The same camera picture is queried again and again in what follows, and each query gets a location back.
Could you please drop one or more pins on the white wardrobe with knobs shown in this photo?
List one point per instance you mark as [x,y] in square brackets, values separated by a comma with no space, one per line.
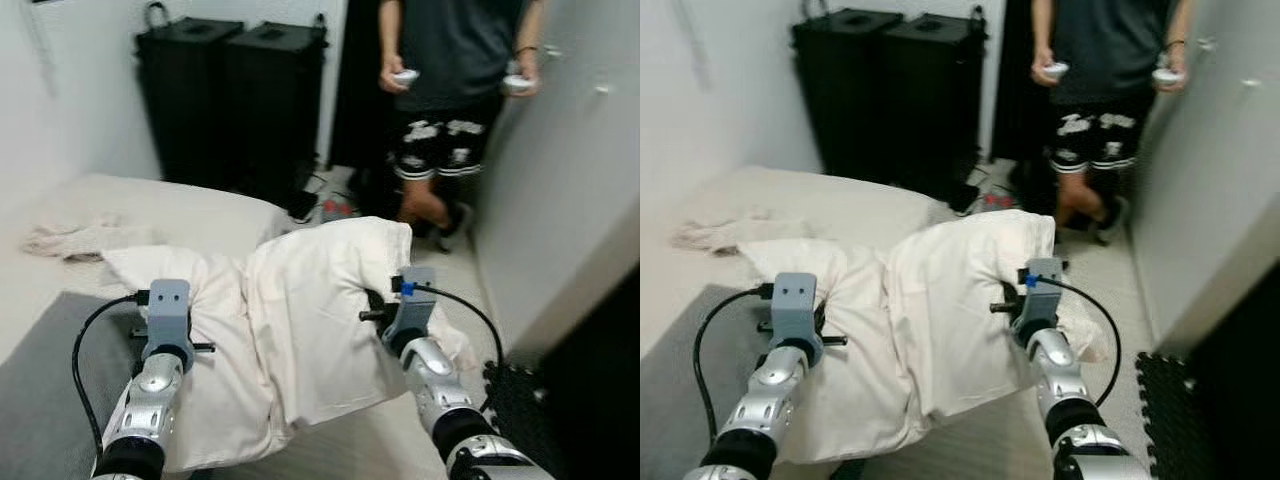
[560,180]
[1215,170]

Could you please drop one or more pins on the person in grey shirt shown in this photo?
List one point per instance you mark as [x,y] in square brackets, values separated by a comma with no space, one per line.
[455,45]
[1105,40]

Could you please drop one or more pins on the white handheld controller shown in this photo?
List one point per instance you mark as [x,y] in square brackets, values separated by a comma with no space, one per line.
[1165,77]
[516,85]
[407,77]
[1057,70]

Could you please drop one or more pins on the crumpled beige cloth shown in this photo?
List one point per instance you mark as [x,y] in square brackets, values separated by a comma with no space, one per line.
[725,230]
[75,238]

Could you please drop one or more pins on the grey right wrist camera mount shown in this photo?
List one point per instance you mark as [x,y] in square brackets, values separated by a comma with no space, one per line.
[1040,300]
[413,310]

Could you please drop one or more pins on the bed with cream sheet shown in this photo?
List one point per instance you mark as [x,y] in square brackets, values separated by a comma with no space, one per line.
[810,190]
[170,205]

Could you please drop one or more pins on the large cream pillow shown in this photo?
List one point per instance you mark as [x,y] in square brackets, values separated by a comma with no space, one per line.
[940,310]
[310,320]

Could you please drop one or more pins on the person's left hand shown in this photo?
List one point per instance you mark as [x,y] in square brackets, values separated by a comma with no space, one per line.
[1181,74]
[533,78]

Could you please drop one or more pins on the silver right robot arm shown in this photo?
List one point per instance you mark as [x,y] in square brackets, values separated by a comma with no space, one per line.
[1062,375]
[440,385]

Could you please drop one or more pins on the person's right hand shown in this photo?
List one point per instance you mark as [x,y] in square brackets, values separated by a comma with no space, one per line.
[390,78]
[1040,70]

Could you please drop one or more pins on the dark black furniture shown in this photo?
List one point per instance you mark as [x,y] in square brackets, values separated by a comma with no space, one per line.
[1245,390]

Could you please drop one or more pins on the small red floor item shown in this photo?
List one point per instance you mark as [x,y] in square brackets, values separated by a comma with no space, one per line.
[996,201]
[336,208]

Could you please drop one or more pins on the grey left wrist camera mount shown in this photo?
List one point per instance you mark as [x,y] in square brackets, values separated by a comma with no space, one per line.
[797,305]
[168,312]

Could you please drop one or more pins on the person's left forearm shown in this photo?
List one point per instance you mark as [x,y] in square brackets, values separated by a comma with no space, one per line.
[530,30]
[1178,28]

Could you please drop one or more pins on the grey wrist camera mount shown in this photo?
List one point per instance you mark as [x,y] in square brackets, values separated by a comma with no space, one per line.
[797,305]
[1040,300]
[168,312]
[413,310]

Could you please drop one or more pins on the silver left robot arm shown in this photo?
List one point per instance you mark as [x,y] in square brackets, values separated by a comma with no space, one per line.
[150,400]
[770,400]

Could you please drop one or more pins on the tall black case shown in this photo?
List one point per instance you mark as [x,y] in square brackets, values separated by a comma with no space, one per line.
[935,100]
[185,100]
[275,110]
[840,95]

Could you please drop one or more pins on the person's right forearm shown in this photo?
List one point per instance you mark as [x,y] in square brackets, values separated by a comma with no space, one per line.
[389,35]
[1041,30]

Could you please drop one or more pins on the black foam floor mat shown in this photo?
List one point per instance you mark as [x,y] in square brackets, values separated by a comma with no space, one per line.
[1170,420]
[515,420]

